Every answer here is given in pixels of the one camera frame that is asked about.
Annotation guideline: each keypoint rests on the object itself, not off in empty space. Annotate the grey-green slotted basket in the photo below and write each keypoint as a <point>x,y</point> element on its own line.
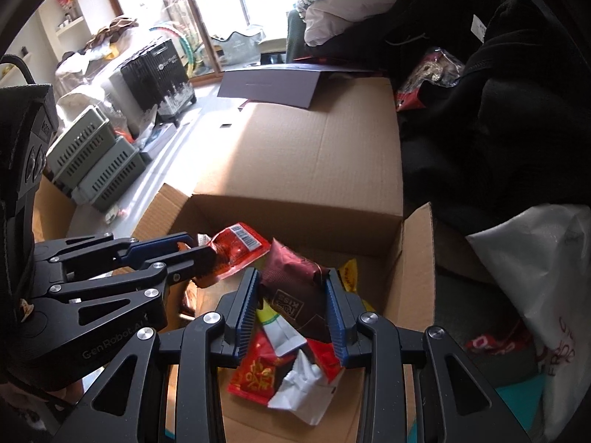
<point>111,180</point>
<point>78,147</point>

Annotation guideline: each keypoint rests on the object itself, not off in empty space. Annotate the cream knitted cloth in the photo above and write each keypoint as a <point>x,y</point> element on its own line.
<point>351,4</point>

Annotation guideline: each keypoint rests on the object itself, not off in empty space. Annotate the cardboard box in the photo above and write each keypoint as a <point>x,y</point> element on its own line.
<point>314,161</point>

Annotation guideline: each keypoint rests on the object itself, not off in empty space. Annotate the white storage bag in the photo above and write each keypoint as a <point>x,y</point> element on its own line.
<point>240,48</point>

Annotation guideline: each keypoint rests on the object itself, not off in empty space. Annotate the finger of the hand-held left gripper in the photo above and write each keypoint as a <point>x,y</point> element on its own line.
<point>152,245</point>
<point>184,263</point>

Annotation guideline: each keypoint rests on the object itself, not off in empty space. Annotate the brown cloth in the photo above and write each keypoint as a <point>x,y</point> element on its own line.
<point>120,27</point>

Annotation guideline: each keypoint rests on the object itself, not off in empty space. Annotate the pile of black clothes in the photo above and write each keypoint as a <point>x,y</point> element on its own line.
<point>508,124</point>

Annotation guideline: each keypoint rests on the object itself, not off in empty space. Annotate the red printed wrapper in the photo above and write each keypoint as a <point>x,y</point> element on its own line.
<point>494,341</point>

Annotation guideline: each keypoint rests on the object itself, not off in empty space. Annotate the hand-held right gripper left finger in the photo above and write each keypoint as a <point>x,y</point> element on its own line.
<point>244,318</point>

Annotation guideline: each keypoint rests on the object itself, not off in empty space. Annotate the brown chocolate packet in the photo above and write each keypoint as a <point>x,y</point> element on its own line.
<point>293,281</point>

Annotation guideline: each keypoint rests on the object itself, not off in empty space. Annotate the white crinkled wrapper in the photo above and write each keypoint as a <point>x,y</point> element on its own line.
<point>300,392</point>

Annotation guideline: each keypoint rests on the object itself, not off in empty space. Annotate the orange-red snack packet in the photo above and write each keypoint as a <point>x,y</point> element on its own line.
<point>235,244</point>

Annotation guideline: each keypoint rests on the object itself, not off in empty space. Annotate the yellow-green white sachet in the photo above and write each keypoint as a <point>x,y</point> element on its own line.
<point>277,327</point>

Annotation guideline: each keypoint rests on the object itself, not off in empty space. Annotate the white wall shelf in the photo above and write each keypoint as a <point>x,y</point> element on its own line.
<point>69,23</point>

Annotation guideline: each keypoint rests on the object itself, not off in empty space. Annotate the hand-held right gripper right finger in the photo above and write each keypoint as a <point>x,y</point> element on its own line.
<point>337,323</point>

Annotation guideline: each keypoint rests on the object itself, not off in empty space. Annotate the black suitcase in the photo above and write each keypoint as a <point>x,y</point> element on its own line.
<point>161,78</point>

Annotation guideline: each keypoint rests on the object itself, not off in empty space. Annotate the red snack bag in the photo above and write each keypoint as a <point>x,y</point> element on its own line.
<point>425,78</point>

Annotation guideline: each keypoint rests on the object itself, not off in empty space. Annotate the red-brown noodle packet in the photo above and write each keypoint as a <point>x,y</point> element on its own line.
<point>189,302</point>

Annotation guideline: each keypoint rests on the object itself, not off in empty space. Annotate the purple-grey flat folder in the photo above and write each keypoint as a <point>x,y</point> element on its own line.
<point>277,85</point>

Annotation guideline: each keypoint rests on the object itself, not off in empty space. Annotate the red-yellow small packet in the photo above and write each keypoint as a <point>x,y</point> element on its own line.
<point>258,371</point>

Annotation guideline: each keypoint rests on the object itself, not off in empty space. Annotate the brown flat cardboard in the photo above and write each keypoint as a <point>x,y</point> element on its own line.
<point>53,207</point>

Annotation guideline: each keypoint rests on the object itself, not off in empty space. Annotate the white bags heap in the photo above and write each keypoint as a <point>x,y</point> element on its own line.
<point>87,74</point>

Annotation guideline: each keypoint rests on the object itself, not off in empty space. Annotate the white plastic bag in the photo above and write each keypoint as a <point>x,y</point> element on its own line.
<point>545,263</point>

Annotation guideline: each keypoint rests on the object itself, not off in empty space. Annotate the yellow snack packet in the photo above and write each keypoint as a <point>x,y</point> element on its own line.
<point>351,277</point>

